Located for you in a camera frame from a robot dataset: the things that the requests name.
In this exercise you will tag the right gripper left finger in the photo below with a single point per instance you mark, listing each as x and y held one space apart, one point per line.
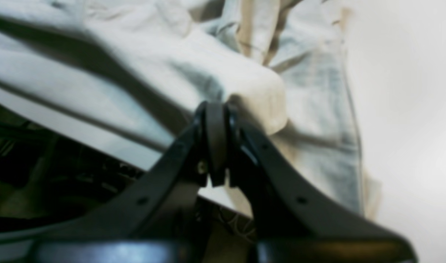
152 221

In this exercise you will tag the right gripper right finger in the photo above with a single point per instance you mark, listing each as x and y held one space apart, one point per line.
295 222

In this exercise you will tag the light grey t-shirt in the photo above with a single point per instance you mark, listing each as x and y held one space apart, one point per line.
131 73

